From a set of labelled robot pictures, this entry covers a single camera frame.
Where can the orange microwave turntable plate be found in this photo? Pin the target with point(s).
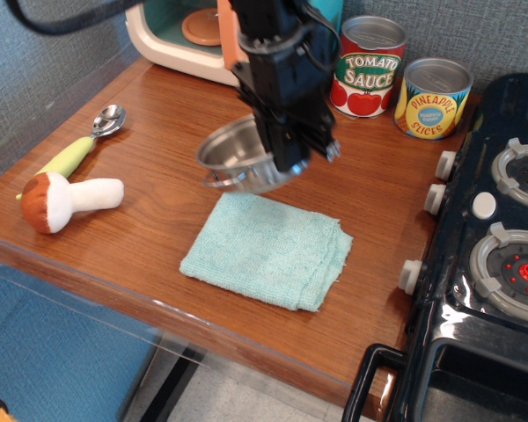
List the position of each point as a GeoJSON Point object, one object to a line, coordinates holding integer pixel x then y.
{"type": "Point", "coordinates": [202, 27]}

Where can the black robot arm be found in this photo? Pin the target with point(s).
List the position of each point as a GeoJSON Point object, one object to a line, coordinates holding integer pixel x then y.
{"type": "Point", "coordinates": [266, 19]}

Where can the black toy stove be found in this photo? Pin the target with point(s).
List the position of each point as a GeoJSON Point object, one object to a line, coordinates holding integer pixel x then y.
{"type": "Point", "coordinates": [466, 357]}

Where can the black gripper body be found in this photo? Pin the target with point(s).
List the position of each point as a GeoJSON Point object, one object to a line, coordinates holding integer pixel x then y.
{"type": "Point", "coordinates": [288, 77]}

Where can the plush toy mushroom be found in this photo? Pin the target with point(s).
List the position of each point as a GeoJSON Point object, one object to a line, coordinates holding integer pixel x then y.
{"type": "Point", "coordinates": [49, 200]}

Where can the tomato sauce can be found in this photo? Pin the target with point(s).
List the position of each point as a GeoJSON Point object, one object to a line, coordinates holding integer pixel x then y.
{"type": "Point", "coordinates": [371, 54]}

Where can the light blue folded cloth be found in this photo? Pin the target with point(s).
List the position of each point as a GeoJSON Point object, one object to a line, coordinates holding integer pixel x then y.
{"type": "Point", "coordinates": [269, 251]}

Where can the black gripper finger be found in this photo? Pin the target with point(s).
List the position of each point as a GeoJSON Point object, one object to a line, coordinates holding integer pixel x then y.
{"type": "Point", "coordinates": [288, 149]}
{"type": "Point", "coordinates": [266, 127]}

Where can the toy microwave teal cream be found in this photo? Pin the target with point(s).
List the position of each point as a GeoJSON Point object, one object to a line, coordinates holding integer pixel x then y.
{"type": "Point", "coordinates": [155, 30]}

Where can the pineapple slices can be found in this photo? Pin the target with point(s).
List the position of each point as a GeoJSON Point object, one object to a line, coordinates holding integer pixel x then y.
{"type": "Point", "coordinates": [433, 95]}

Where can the spoon with green handle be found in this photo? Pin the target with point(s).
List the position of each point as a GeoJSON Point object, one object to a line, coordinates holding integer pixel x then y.
{"type": "Point", "coordinates": [110, 120]}

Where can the stainless steel pot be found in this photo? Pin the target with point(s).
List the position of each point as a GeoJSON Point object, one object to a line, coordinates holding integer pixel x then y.
{"type": "Point", "coordinates": [237, 161]}

